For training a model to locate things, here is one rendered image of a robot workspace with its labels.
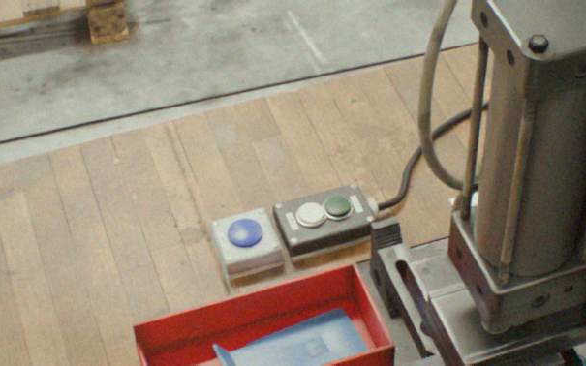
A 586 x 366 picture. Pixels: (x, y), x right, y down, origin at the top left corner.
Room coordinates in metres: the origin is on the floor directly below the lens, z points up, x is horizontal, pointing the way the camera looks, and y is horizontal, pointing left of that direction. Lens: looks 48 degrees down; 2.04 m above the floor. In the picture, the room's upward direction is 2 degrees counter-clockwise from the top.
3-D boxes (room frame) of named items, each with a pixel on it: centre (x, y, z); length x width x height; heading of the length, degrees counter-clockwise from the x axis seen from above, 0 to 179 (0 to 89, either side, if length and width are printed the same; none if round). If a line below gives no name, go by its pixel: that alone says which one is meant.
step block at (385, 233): (0.86, -0.11, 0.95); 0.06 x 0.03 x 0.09; 17
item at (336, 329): (0.78, 0.01, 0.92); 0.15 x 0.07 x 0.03; 114
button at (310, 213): (0.96, -0.02, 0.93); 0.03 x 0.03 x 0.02
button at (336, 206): (0.96, -0.05, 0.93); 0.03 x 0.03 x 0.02
